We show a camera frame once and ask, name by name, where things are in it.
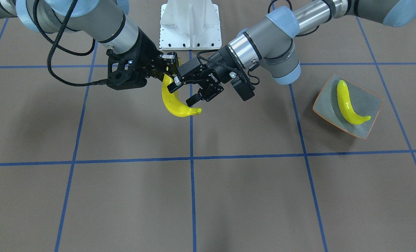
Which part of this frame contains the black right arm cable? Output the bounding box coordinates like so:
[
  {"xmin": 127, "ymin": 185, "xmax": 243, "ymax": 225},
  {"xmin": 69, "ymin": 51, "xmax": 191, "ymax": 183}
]
[{"xmin": 33, "ymin": 0, "xmax": 110, "ymax": 87}]

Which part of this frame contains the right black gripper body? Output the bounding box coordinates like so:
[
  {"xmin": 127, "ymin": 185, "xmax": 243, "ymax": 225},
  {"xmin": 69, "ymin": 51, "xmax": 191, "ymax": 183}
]
[{"xmin": 123, "ymin": 29, "xmax": 166, "ymax": 82}]

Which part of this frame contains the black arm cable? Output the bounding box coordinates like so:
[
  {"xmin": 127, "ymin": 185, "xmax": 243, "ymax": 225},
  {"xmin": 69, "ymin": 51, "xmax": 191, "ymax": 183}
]
[
  {"xmin": 196, "ymin": 51, "xmax": 229, "ymax": 69},
  {"xmin": 33, "ymin": 0, "xmax": 110, "ymax": 87}
]

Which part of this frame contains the yellow banana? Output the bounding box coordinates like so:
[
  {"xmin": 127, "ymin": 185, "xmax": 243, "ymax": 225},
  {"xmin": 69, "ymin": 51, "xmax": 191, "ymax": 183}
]
[
  {"xmin": 161, "ymin": 75, "xmax": 202, "ymax": 118},
  {"xmin": 336, "ymin": 79, "xmax": 371, "ymax": 125}
]

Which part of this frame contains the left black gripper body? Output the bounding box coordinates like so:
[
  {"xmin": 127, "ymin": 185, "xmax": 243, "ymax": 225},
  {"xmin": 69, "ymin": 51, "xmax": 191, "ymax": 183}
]
[{"xmin": 178, "ymin": 46, "xmax": 239, "ymax": 102}]

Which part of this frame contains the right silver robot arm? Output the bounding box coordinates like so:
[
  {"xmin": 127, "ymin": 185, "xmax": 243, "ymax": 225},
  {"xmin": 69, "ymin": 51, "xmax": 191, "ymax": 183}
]
[{"xmin": 0, "ymin": 0, "xmax": 179, "ymax": 90}]

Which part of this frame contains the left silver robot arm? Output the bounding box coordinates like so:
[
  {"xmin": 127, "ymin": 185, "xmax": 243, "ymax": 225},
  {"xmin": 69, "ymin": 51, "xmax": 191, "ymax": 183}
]
[{"xmin": 163, "ymin": 0, "xmax": 416, "ymax": 106}]

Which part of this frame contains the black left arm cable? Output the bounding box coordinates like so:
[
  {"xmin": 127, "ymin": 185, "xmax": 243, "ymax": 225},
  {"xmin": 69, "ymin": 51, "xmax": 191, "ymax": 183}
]
[{"xmin": 196, "ymin": 51, "xmax": 229, "ymax": 69}]

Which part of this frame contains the white camera stand column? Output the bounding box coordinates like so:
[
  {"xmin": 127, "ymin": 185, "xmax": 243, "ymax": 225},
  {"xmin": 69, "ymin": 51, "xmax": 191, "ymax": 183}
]
[{"xmin": 159, "ymin": 0, "xmax": 223, "ymax": 51}]

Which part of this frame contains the grey square plate orange rim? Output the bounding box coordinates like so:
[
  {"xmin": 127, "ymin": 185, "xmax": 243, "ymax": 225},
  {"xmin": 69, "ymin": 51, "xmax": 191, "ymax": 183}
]
[{"xmin": 313, "ymin": 74, "xmax": 383, "ymax": 139}]

